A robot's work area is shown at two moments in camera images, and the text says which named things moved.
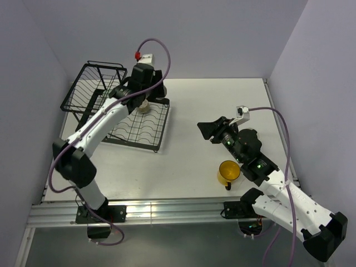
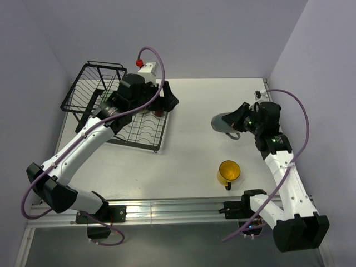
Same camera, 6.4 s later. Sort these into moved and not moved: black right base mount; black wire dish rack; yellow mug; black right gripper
Moved: black right gripper
Not moved: yellow mug; black right base mount; black wire dish rack
